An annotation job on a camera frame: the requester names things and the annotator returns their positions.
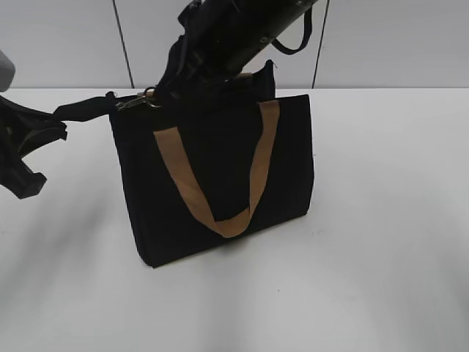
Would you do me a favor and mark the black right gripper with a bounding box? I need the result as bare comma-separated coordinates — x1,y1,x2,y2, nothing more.
153,1,242,101

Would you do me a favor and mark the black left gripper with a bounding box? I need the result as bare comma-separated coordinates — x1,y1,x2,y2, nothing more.
1,97,67,199

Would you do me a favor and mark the metal zipper pull with ring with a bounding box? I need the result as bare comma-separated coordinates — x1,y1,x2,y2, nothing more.
115,87,163,111

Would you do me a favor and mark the black canvas tote bag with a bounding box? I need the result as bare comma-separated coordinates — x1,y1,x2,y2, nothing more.
53,61,314,268

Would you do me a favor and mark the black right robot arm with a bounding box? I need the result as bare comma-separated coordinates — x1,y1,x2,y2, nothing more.
152,0,315,103

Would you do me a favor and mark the black cable loop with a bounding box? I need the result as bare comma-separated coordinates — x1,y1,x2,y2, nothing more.
270,7,314,56

